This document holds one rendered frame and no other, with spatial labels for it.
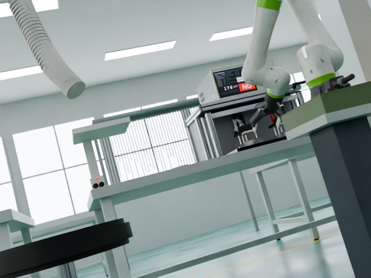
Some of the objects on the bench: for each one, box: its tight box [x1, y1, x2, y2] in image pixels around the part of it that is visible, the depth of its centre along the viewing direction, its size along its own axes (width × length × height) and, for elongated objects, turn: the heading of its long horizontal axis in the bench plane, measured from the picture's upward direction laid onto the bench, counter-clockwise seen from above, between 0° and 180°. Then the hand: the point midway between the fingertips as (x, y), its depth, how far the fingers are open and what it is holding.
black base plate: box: [226, 136, 287, 155], centre depth 277 cm, size 47×64×2 cm
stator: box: [244, 137, 264, 146], centre depth 273 cm, size 11×11×4 cm
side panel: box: [186, 117, 209, 163], centre depth 307 cm, size 28×3×32 cm, turn 132°
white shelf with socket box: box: [72, 116, 131, 189], centre depth 310 cm, size 35×37×46 cm
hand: (265, 127), depth 253 cm, fingers open, 13 cm apart
